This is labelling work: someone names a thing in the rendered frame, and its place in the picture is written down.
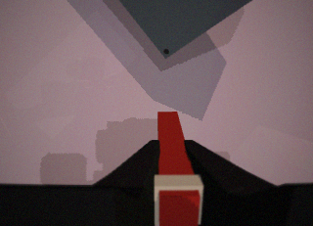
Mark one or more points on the red square peg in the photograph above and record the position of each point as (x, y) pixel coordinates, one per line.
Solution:
(178, 191)

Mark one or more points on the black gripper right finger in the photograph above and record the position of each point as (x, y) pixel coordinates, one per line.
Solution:
(233, 196)

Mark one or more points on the grey sloped panel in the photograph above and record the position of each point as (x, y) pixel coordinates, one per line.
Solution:
(172, 24)

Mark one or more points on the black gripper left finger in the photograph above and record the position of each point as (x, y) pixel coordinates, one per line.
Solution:
(125, 197)

